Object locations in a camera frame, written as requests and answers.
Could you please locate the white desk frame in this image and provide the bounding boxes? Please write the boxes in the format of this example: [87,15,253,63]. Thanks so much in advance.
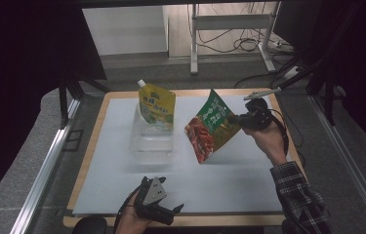
[189,1,282,75]

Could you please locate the aluminium rail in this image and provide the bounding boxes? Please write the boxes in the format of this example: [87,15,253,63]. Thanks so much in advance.
[9,98,81,234]
[310,96,366,234]

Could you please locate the left hand-held gripper cable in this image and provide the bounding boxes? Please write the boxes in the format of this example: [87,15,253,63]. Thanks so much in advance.
[113,189,142,233]

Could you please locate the white power strip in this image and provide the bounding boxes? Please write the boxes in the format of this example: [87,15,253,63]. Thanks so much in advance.
[282,65,302,81]

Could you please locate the tangle of black floor cables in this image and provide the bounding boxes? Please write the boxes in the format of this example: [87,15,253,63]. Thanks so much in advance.
[196,3,269,55]

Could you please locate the black floor bracket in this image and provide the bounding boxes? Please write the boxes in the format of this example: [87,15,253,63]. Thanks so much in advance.
[62,129,85,152]

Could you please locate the black stand legs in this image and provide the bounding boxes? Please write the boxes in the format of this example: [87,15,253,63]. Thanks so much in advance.
[58,74,110,130]
[274,58,338,126]

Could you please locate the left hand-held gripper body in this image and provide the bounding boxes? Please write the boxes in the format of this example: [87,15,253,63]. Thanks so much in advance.
[135,175,169,219]

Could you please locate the green and red sauce packet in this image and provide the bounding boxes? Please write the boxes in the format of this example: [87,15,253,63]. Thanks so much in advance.
[183,89,237,165]

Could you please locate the right hand-held gripper cable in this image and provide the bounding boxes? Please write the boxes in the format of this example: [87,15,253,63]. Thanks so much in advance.
[266,108,291,155]

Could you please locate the person's right hand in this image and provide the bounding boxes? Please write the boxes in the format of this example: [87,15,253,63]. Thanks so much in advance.
[242,120,287,167]

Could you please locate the thin black cable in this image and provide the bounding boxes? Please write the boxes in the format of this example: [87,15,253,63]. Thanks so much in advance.
[282,110,306,169]

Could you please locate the clear plastic container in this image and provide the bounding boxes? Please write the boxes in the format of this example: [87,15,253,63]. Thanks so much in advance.
[130,103,176,165]

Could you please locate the person's dark leg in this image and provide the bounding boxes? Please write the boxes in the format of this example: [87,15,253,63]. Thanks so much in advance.
[72,216,108,234]

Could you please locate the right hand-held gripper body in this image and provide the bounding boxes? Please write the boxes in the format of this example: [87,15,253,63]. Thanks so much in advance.
[243,87,282,131]

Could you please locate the hand-held gripper cable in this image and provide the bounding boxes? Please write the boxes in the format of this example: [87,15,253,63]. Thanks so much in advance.
[113,189,142,233]
[266,108,291,155]

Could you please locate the yellow spout pouch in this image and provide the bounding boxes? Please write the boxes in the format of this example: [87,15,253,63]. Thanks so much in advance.
[137,79,177,131]

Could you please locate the person's left hand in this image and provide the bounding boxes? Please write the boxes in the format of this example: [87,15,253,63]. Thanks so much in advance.
[115,196,152,234]

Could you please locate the white table mat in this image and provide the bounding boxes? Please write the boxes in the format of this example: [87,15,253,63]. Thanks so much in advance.
[72,94,284,215]

